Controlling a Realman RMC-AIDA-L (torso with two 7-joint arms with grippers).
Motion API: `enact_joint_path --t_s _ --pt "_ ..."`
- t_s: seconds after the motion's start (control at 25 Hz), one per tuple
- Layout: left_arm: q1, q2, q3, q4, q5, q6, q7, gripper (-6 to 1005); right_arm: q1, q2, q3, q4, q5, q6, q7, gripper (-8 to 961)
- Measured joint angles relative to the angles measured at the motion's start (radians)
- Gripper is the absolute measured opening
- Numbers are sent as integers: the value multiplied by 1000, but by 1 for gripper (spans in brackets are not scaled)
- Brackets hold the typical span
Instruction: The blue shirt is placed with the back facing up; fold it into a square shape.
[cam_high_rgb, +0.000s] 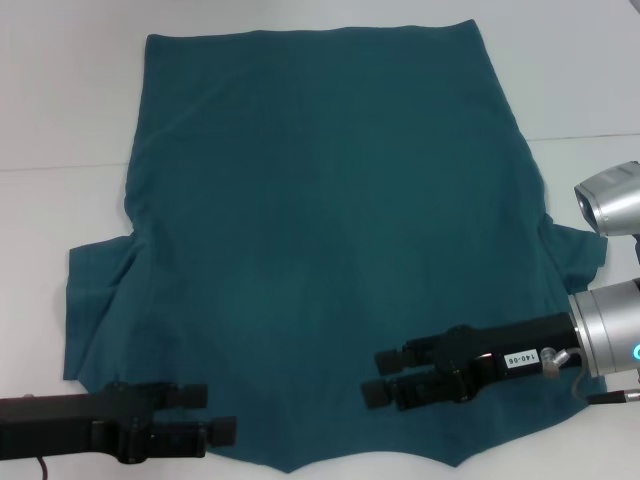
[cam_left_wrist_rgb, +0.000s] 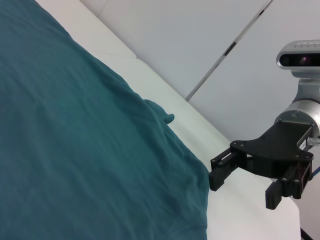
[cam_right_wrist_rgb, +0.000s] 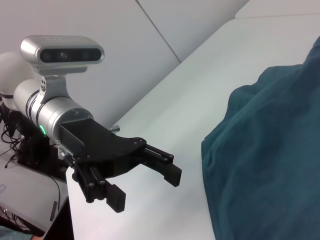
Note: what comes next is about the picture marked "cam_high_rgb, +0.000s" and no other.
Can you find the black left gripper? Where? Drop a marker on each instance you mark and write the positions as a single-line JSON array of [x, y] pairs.
[[60, 425]]

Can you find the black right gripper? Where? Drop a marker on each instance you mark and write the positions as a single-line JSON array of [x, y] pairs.
[[500, 357]]

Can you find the teal blue t-shirt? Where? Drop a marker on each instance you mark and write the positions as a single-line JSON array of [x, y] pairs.
[[320, 200]]

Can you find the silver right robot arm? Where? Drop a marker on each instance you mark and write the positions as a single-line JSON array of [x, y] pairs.
[[600, 325]]

